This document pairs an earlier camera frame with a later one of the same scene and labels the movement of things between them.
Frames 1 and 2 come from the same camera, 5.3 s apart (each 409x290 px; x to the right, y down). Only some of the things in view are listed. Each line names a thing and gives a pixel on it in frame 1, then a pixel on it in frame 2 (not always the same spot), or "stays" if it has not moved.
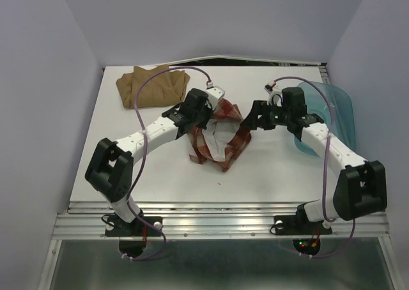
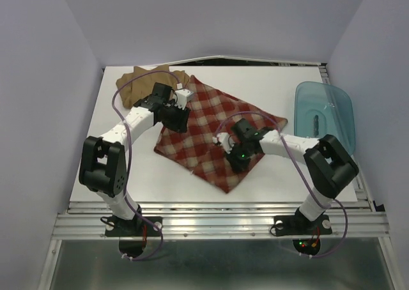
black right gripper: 259,108 to 236,163
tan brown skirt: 165,88 stays
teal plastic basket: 343,123 stays
